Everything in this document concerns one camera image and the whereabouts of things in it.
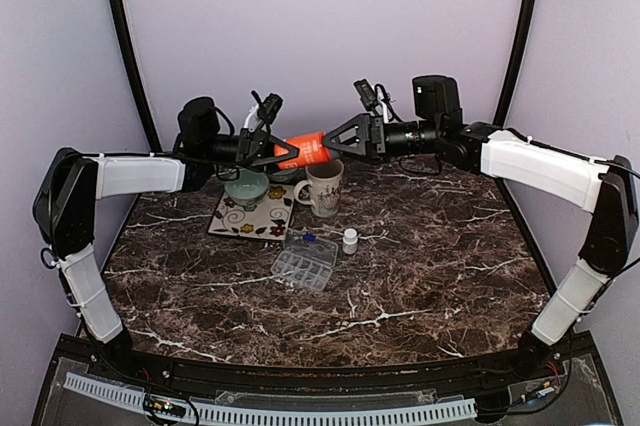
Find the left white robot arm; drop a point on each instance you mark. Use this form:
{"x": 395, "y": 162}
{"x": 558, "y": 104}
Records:
{"x": 65, "y": 205}

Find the floral rectangular ceramic plate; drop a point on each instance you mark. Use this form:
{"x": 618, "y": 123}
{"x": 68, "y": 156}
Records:
{"x": 268, "y": 220}

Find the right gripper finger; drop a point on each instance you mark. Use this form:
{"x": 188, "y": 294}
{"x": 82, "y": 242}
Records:
{"x": 354, "y": 132}
{"x": 355, "y": 150}

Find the clear plastic pill organizer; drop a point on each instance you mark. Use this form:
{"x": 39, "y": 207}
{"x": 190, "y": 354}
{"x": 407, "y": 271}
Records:
{"x": 306, "y": 260}

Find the right black frame post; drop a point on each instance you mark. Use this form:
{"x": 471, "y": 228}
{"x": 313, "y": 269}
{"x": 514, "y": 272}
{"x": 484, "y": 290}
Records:
{"x": 516, "y": 57}

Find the small white pill bottle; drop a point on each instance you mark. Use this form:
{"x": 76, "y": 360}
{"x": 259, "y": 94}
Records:
{"x": 350, "y": 241}

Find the left black frame post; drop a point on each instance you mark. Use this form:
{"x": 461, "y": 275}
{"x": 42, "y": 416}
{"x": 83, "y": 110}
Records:
{"x": 129, "y": 59}

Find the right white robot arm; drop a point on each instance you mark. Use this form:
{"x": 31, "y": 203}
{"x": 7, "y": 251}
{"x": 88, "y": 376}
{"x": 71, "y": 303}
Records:
{"x": 603, "y": 188}

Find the black front rail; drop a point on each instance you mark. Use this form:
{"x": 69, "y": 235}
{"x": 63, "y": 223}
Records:
{"x": 483, "y": 375}

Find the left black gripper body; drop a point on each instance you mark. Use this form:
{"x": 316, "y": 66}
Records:
{"x": 246, "y": 146}

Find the black frame post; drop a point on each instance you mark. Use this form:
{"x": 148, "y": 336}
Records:
{"x": 129, "y": 59}
{"x": 516, "y": 57}

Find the light green ceramic bowl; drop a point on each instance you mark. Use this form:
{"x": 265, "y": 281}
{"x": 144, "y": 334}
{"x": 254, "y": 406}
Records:
{"x": 248, "y": 189}

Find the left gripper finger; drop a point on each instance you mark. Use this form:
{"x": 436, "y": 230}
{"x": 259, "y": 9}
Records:
{"x": 281, "y": 159}
{"x": 274, "y": 143}

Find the orange pill bottle grey cap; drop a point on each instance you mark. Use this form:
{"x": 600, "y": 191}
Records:
{"x": 311, "y": 151}

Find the cream ceramic mug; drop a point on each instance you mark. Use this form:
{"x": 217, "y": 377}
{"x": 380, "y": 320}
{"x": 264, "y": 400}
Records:
{"x": 321, "y": 188}

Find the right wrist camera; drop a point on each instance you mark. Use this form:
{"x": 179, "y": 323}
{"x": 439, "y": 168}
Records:
{"x": 375, "y": 100}

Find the blue striped ceramic bowl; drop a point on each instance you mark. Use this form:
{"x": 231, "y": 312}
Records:
{"x": 283, "y": 176}

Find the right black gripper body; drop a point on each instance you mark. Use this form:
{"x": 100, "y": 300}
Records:
{"x": 378, "y": 126}

